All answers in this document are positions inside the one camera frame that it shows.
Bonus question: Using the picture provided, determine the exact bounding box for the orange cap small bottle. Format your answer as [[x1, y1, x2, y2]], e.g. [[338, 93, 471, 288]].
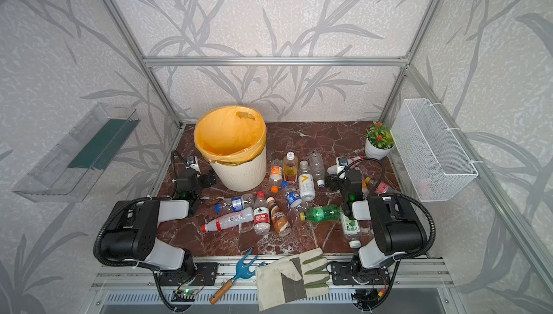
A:
[[269, 159, 284, 193]]

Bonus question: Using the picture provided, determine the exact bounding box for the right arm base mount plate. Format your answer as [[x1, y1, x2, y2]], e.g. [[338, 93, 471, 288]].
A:
[[329, 261, 390, 286]]

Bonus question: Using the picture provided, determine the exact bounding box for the clear acrylic wall shelf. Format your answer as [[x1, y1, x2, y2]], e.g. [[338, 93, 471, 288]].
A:
[[13, 103, 140, 203]]

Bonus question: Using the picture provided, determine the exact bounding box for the red label water bottle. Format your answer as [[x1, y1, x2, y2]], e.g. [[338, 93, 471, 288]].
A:
[[253, 191, 271, 236]]

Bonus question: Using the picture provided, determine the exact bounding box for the yellow bin liner bag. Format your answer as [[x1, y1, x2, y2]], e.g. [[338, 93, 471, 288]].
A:
[[194, 105, 267, 166]]

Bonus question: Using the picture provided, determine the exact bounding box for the lime label clear bottle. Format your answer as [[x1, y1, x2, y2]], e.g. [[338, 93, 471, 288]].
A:
[[340, 212, 361, 249]]

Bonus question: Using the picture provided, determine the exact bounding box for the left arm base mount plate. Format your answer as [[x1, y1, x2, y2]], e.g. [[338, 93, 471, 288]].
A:
[[158, 262, 219, 287]]

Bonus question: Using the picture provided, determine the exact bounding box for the white wire mesh basket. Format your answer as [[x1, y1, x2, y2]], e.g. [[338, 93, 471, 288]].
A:
[[391, 98, 478, 203]]

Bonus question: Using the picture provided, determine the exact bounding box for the green circuit board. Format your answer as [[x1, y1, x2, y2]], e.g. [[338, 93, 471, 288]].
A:
[[171, 288, 202, 302]]

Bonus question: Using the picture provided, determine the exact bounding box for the green plastic soda bottle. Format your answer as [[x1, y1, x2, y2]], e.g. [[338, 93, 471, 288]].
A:
[[300, 205, 341, 223]]

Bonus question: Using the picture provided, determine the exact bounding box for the red cap white label bottle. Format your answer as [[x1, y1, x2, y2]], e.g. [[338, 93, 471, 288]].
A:
[[201, 207, 253, 233]]

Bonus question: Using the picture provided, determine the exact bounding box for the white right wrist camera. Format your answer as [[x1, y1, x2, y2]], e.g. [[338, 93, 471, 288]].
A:
[[336, 157, 349, 174]]

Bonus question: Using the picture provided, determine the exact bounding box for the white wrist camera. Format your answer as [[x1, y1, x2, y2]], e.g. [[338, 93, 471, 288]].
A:
[[184, 156, 201, 173], [336, 157, 349, 174]]

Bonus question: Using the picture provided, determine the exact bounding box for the white plastic trash bin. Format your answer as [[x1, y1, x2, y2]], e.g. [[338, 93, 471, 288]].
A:
[[211, 147, 267, 192]]

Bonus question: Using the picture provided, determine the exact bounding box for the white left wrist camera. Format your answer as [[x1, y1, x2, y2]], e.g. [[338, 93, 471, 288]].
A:
[[184, 156, 201, 173]]

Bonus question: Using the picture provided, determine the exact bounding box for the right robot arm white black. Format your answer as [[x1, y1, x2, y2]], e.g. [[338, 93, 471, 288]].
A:
[[325, 169, 436, 274]]

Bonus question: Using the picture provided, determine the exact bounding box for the white label vitamin bottle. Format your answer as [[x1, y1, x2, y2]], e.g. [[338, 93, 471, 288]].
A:
[[298, 160, 315, 202]]

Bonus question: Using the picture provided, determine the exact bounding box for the blue pepsi label bottle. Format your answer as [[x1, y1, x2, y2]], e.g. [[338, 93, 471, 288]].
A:
[[282, 182, 302, 214]]

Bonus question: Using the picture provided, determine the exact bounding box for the beige green work glove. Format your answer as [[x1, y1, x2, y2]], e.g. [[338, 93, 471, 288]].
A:
[[256, 248, 331, 311]]

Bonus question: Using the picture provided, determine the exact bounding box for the yellow liquid bottle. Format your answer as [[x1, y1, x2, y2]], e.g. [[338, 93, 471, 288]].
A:
[[283, 151, 299, 183]]

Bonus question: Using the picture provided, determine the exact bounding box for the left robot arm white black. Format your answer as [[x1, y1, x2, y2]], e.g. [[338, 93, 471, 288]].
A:
[[93, 168, 217, 275]]

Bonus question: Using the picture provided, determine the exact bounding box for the red cap white bottle right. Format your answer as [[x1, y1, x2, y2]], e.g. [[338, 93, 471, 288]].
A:
[[327, 156, 364, 175]]

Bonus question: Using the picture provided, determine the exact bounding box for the blue garden hand fork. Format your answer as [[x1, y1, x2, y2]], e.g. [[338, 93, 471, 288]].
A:
[[209, 248, 258, 305]]

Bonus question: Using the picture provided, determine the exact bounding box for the brown coffee drink bottle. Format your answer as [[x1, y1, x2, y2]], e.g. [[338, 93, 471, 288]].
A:
[[266, 197, 292, 237]]

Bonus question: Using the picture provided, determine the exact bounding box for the potted plant white pot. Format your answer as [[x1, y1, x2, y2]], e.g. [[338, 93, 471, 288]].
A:
[[365, 121, 395, 159]]

